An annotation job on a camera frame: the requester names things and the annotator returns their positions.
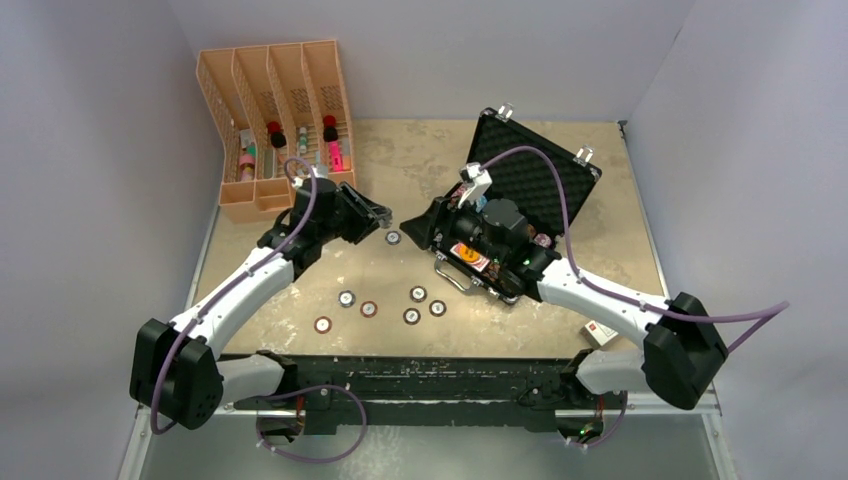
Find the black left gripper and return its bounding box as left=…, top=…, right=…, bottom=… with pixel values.
left=317, top=183, right=389, bottom=245

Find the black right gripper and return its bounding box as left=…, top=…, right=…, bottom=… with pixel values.
left=401, top=190, right=507, bottom=266

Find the blue white poker chip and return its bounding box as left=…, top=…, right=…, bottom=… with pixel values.
left=338, top=290, right=356, bottom=308
left=385, top=230, right=402, bottom=246

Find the orange dealer button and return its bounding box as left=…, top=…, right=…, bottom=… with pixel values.
left=457, top=243, right=481, bottom=263

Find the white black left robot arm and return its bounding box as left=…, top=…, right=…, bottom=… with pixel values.
left=129, top=178, right=392, bottom=430

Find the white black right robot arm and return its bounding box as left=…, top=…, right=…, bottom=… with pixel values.
left=400, top=197, right=729, bottom=410

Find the red playing card deck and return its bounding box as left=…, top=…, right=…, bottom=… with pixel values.
left=449, top=242, right=492, bottom=274

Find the pink highlighter marker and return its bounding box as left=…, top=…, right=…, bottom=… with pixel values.
left=327, top=140, right=345, bottom=172

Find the red white poker chip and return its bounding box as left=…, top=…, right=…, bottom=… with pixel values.
left=313, top=316, right=333, bottom=334
left=360, top=301, right=378, bottom=318

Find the red black marker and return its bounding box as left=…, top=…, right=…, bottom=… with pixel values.
left=266, top=121, right=287, bottom=149
left=322, top=115, right=339, bottom=143

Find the black aluminium poker case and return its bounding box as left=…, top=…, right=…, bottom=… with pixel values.
left=429, top=105, right=603, bottom=306

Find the peach plastic desk organizer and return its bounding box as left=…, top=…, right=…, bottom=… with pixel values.
left=196, top=39, right=356, bottom=223

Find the white playing card box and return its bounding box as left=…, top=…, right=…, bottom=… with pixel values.
left=580, top=321, right=619, bottom=349

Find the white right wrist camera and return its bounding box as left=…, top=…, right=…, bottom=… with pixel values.
left=457, top=162, right=492, bottom=208

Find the black metal base rail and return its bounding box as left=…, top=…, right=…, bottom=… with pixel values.
left=234, top=355, right=626, bottom=438

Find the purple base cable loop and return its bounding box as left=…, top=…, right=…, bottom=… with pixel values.
left=254, top=385, right=369, bottom=465

